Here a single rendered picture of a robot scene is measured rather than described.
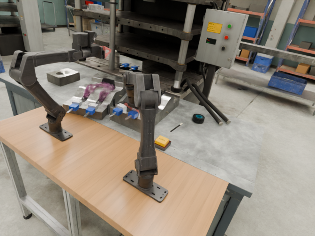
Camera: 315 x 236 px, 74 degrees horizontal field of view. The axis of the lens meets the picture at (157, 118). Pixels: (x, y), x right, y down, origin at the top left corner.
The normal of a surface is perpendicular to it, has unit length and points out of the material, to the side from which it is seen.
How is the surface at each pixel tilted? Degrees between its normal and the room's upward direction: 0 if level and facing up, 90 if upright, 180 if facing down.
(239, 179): 0
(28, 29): 90
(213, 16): 90
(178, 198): 0
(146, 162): 72
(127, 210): 0
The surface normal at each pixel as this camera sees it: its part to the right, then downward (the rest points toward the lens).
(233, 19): -0.48, 0.40
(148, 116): 0.33, 0.23
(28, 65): 0.84, 0.37
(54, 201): 0.12, -0.85
